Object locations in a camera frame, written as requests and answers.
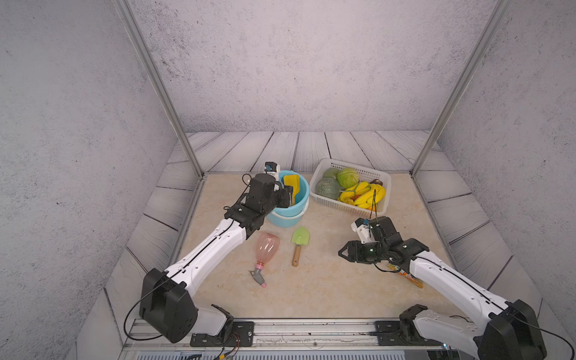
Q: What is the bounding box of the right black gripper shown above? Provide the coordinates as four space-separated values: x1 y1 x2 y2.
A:
336 240 387 264

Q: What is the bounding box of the yellow shovel blue-tipped handle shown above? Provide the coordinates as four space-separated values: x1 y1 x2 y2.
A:
283 174 300 206

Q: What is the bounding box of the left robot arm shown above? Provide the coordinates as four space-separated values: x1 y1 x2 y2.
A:
135 162 293 343

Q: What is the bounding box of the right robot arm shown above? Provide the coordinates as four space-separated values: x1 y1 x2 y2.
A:
338 216 548 359

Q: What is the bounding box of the light blue plastic bucket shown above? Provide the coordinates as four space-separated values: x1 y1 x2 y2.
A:
266 170 310 228

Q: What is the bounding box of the orange seed packet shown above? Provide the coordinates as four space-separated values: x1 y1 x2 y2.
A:
388 264 424 289

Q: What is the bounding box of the pink spray bottle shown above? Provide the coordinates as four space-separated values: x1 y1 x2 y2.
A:
250 232 281 288

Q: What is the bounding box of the yellow banana bunch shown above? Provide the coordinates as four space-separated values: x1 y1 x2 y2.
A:
337 181 386 212

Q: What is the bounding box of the netted green melon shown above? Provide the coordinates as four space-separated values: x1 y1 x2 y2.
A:
315 177 341 200

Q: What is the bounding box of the smooth green fruit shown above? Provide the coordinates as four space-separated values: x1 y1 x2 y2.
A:
322 167 341 179

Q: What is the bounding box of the white plastic basket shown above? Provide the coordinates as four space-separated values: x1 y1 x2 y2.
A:
310 158 392 218

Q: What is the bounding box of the green cabbage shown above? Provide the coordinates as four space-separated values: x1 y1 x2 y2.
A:
337 167 359 189

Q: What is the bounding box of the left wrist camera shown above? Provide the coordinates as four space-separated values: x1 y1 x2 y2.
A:
264 161 281 181

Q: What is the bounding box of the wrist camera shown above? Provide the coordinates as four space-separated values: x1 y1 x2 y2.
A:
351 217 374 244
264 161 281 181

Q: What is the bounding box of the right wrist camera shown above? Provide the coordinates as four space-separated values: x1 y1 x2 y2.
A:
351 217 374 244

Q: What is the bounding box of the green trowel wooden handle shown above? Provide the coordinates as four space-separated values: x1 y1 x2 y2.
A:
292 226 310 267

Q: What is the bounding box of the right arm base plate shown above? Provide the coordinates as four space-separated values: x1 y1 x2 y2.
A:
371 320 438 347

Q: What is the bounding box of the front aluminium rail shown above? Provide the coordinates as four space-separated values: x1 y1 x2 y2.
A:
119 318 461 359

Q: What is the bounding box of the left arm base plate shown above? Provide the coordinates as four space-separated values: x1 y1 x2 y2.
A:
190 320 255 348

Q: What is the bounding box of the left metal frame post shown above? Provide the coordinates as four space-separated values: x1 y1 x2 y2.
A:
112 0 204 178

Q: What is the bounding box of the metal frame post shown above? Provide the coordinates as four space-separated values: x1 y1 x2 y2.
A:
409 0 512 179
112 0 204 178

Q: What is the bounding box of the right metal frame post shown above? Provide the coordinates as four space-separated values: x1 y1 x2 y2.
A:
409 0 512 179

